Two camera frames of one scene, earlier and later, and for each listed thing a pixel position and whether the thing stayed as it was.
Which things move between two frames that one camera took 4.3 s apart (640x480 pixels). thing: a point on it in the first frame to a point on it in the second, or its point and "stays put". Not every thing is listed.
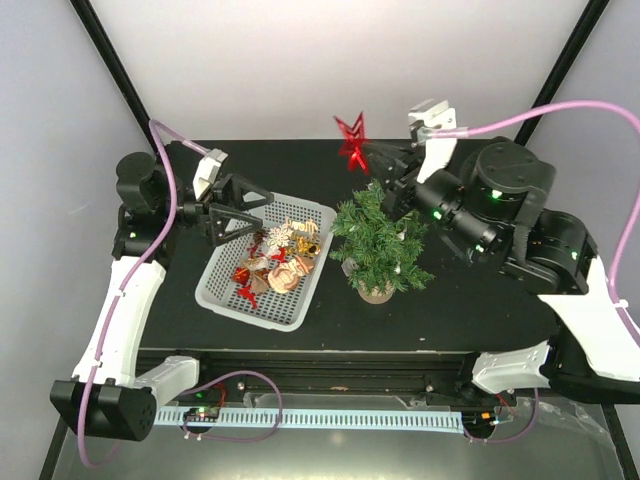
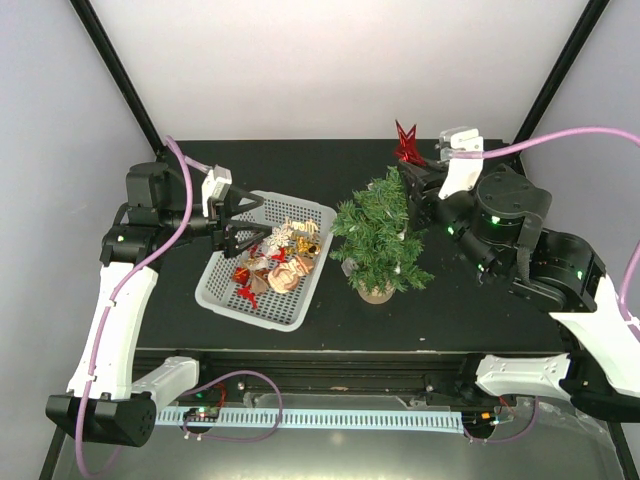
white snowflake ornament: (279, 237) stays put
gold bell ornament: (306, 244) stays put
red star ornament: (355, 145) to (408, 149)
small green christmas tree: (380, 249) stays put
